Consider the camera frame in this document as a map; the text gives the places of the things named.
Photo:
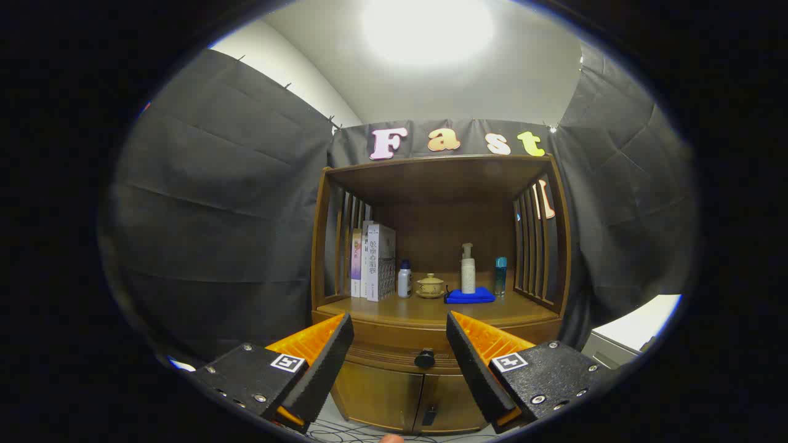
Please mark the wooden cabinet door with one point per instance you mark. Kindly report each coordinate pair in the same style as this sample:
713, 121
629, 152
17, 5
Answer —
452, 403
378, 397

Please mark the white bottle blue cap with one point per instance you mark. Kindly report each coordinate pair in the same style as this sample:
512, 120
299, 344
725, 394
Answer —
404, 283

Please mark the brown wooden cabinet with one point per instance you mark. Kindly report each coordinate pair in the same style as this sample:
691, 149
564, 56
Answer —
431, 234

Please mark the white grey drawer unit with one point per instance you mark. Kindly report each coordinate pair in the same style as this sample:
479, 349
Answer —
640, 323

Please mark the blue folded cloth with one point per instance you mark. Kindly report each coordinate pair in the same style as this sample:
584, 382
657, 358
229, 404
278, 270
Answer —
471, 297

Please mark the thin white book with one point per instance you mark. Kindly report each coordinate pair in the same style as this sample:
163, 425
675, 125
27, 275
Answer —
364, 246

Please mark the white pump bottle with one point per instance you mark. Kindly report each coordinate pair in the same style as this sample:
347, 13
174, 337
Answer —
468, 274

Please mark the brown wooden drawer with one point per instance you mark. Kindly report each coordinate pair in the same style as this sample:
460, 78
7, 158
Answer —
400, 335

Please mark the black drawer knob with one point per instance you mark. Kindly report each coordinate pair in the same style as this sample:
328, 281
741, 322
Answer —
425, 359

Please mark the wooden countertop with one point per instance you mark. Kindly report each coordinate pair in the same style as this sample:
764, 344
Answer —
418, 311

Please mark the yellow lidded ceramic teacup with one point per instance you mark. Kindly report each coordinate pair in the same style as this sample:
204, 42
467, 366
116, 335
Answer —
430, 287

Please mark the thick white patterned book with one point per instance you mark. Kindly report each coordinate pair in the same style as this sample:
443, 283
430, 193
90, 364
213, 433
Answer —
381, 264

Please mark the pink purple book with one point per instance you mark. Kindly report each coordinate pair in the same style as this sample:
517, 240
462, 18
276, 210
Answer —
356, 264

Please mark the teal bottle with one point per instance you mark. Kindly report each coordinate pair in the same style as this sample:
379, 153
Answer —
500, 277

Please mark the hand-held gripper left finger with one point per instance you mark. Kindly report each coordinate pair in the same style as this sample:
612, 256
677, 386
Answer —
326, 369

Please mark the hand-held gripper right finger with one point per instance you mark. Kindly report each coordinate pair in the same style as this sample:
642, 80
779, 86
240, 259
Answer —
474, 369

